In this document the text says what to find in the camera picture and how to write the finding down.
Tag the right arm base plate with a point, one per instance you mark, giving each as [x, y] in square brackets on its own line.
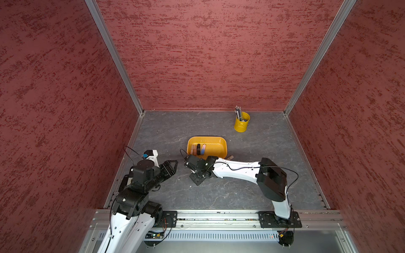
[278, 220]

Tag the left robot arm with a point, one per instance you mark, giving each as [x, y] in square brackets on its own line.
[132, 214]

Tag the pink blue gradient lipstick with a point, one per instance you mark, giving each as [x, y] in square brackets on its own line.
[203, 148]

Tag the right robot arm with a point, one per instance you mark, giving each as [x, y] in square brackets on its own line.
[270, 178]

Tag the yellow storage tray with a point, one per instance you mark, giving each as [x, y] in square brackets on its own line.
[215, 146]

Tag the corner aluminium post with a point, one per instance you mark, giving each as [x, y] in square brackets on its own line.
[329, 37]
[108, 41]

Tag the black round lipstick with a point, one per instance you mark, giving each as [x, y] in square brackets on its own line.
[198, 149]

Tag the left corner aluminium post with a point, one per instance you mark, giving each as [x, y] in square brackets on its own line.
[108, 41]

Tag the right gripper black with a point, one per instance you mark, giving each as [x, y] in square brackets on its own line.
[198, 182]

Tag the right corner aluminium post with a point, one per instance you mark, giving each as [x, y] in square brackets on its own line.
[329, 37]

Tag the aluminium front rail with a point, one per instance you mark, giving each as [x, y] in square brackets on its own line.
[206, 224]

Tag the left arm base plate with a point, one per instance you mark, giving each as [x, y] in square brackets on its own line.
[166, 219]

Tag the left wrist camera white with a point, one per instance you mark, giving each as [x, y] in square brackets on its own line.
[151, 155]

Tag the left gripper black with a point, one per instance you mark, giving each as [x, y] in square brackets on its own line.
[167, 169]

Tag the pens in bucket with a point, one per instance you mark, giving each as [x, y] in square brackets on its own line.
[239, 114]

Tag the yellow pen bucket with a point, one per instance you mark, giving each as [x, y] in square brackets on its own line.
[241, 125]

